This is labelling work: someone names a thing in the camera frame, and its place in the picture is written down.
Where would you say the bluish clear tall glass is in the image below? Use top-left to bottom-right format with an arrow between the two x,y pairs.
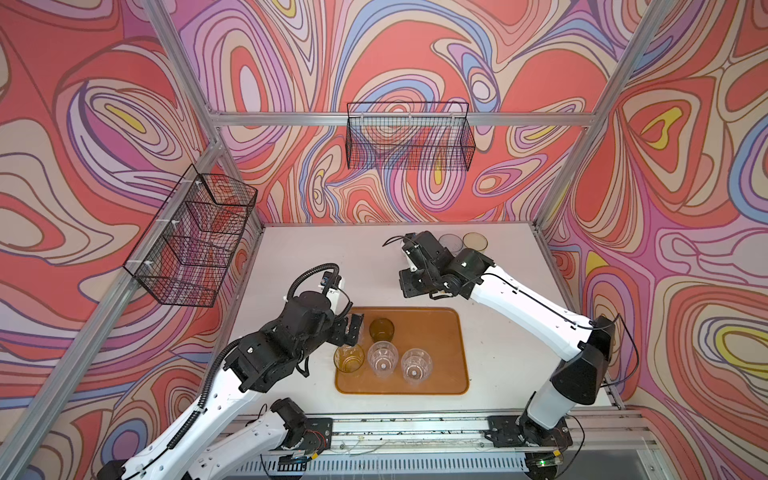
438,233 -> 464,256

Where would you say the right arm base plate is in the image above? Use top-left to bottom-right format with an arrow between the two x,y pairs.
483,415 -> 573,450

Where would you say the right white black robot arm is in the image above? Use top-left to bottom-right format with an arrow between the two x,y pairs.
397,231 -> 616,448

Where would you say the green tall glass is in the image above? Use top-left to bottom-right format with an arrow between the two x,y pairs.
462,232 -> 489,252

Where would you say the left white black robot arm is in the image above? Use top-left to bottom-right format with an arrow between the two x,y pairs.
97,287 -> 363,479

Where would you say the black wire basket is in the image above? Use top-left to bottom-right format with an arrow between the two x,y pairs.
123,166 -> 257,308
345,100 -> 476,171

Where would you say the clear faceted glass front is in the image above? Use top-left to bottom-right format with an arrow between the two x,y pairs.
367,341 -> 399,378

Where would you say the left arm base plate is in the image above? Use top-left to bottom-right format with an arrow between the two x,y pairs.
284,417 -> 333,453

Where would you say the brown short glass front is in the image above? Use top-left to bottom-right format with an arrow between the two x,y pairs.
369,318 -> 395,343

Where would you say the left black wire basket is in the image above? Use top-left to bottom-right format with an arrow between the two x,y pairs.
123,166 -> 257,308

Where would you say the yellow short plastic glass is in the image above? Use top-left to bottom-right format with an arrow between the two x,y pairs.
333,345 -> 366,374

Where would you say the back black wire basket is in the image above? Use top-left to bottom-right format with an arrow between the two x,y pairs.
345,100 -> 476,171

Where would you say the brown plastic tray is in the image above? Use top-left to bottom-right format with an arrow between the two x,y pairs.
335,307 -> 469,396

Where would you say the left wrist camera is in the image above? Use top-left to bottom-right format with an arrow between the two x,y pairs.
320,270 -> 342,295

